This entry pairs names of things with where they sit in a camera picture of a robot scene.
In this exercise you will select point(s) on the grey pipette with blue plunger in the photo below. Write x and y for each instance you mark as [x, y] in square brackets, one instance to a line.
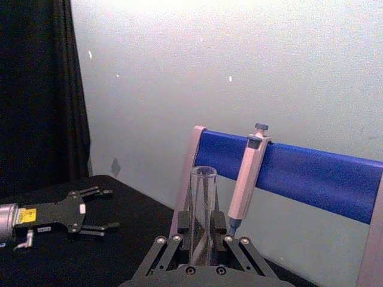
[246, 179]

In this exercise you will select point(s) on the black curtain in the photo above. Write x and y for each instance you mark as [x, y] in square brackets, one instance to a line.
[36, 89]

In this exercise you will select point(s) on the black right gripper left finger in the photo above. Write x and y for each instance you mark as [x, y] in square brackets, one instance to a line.
[184, 222]

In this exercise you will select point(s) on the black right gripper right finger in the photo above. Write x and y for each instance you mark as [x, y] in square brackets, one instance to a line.
[220, 224]

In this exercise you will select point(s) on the clear plastic tube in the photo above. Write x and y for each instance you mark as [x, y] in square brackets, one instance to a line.
[203, 197]

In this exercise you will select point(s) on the blue and grey pipette rack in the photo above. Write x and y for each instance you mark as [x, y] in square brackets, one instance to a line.
[314, 176]

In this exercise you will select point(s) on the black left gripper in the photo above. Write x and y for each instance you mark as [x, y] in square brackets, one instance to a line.
[60, 215]

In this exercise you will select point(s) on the black table cloth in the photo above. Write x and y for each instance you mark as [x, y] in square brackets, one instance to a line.
[98, 257]

